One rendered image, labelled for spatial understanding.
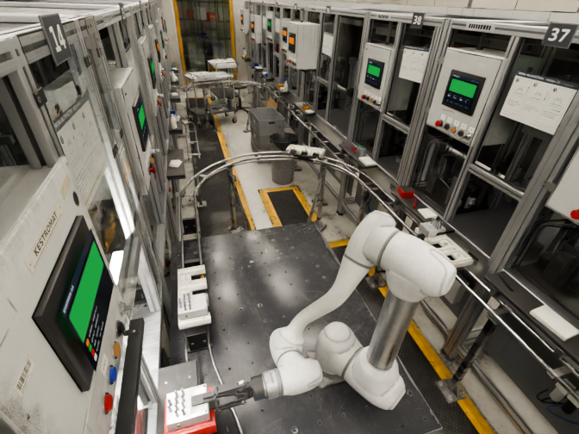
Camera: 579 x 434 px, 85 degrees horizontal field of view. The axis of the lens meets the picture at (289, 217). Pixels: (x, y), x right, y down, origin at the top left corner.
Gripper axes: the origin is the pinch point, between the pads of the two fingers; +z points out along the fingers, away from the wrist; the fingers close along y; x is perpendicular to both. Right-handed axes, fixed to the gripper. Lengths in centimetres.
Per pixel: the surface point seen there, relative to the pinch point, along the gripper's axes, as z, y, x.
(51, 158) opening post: 18, 84, -9
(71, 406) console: 16, 56, 23
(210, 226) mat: -15, -99, -235
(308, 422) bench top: -38.5, -31.1, 3.5
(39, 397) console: 16, 65, 26
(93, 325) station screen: 14, 60, 11
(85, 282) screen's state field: 14, 67, 7
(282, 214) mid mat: -97, -98, -237
